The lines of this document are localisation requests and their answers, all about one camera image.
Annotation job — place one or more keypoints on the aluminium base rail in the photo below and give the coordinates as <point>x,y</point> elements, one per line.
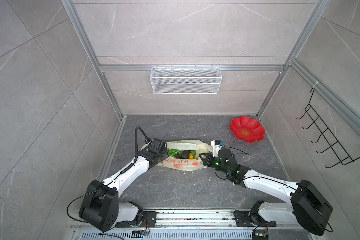
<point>214,224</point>

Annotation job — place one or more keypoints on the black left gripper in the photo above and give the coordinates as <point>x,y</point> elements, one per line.
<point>165,152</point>

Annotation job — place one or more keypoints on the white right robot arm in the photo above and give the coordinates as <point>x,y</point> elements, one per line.
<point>302,203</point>

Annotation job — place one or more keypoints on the cream printed plastic bag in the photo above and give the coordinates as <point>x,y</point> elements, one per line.
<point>184,164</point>

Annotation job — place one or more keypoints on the yellow fake banana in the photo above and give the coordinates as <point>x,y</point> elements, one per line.
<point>192,154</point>

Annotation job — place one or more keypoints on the white wire mesh basket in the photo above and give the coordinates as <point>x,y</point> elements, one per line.
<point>185,80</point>

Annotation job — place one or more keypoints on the green fake grape bunch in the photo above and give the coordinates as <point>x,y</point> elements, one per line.
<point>175,153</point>

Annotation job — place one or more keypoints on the dark fake avocado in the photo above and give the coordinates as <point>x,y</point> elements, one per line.
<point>186,154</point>

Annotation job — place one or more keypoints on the aluminium frame rail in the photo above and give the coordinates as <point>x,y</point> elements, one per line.
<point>78,26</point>

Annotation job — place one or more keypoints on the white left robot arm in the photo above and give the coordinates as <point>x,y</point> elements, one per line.
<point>101,207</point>

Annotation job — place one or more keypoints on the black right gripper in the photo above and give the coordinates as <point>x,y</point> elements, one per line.
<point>206,162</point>

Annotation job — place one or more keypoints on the black wire hook rack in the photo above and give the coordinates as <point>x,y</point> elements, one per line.
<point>333,144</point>

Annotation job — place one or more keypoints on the red flower-shaped plate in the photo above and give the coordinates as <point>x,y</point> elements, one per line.
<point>247,129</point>

